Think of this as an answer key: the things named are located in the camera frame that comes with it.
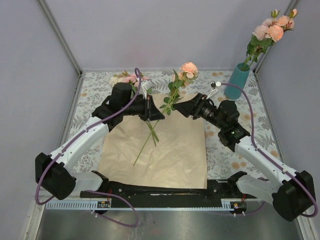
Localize orange beige wrapping paper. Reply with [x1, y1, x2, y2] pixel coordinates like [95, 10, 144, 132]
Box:
[98, 92, 209, 190]

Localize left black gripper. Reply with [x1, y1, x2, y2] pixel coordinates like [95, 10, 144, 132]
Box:
[122, 94, 166, 122]

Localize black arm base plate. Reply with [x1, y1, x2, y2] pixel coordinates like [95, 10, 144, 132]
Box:
[79, 178, 257, 201]

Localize white slotted cable duct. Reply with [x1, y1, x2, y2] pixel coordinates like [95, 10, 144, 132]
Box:
[45, 196, 247, 211]

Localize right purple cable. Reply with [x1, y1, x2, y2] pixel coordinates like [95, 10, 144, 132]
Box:
[222, 82, 316, 218]

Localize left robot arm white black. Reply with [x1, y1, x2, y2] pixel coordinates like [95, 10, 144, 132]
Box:
[35, 83, 165, 200]

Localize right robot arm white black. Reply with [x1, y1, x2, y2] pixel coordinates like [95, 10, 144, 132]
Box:
[173, 93, 319, 222]

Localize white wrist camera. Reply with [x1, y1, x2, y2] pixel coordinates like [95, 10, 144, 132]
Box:
[207, 81, 222, 99]
[139, 80, 153, 99]

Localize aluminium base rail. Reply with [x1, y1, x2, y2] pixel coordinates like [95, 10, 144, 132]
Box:
[34, 180, 306, 201]

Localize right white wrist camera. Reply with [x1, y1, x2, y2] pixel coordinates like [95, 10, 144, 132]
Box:
[207, 81, 222, 99]

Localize purple cable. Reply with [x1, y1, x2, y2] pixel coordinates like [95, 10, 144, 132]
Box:
[34, 67, 140, 228]
[222, 82, 316, 218]

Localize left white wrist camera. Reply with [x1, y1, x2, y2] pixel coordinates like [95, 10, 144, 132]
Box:
[139, 80, 153, 99]

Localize teal cylindrical vase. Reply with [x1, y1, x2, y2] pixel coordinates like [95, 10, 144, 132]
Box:
[224, 63, 250, 100]

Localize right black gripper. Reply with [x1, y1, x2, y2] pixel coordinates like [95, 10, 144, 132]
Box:
[172, 93, 226, 130]

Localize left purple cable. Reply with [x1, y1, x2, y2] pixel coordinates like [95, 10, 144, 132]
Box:
[34, 67, 140, 228]

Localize left aluminium frame post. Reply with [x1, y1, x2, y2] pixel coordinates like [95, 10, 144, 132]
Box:
[36, 0, 83, 76]

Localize pink flower bunch green stems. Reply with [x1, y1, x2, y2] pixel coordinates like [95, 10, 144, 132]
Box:
[109, 71, 161, 148]

